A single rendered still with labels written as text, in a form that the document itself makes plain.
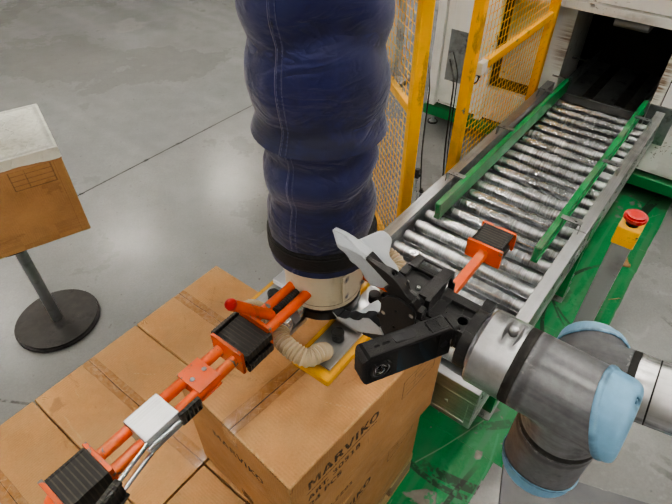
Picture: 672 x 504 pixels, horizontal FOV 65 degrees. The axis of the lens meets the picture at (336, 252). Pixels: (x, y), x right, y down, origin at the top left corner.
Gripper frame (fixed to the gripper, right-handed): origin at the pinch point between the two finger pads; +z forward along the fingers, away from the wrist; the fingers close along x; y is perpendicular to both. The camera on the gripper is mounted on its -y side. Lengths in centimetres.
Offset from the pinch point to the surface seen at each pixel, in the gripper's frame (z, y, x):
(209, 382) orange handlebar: 20.1, -9.3, -32.3
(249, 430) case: 23, -2, -63
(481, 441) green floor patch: -13, 84, -158
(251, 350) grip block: 18.4, -0.2, -31.2
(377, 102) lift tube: 11.6, 27.1, 9.5
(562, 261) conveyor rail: -9, 139, -98
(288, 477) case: 8, -4, -63
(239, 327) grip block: 24.6, 2.7, -32.0
